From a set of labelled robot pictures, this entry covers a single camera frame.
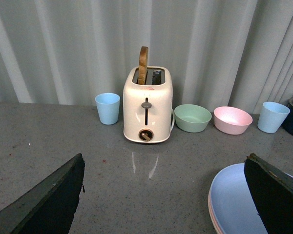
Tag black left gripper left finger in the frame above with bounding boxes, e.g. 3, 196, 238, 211
0, 154, 85, 234

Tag light blue plate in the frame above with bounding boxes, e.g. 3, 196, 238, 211
208, 163, 293, 234

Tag light blue cup left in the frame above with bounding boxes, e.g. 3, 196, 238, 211
95, 93, 120, 125

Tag pink bowl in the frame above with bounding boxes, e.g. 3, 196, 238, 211
213, 106, 253, 135

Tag green bowl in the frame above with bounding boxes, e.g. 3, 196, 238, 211
174, 104, 212, 133

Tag light blue cup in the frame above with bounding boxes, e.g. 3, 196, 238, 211
257, 102, 290, 134
95, 93, 120, 125

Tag cream toaster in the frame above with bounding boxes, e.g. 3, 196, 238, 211
123, 66, 174, 144

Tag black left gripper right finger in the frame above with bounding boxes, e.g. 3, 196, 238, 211
244, 153, 293, 234

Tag bread slice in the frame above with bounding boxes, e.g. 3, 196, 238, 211
138, 46, 148, 85

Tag light blue cup right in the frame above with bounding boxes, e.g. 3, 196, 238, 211
257, 102, 290, 134

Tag grey curtain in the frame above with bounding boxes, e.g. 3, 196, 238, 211
0, 0, 293, 114

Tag pink plate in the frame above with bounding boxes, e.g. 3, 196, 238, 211
208, 194, 223, 234

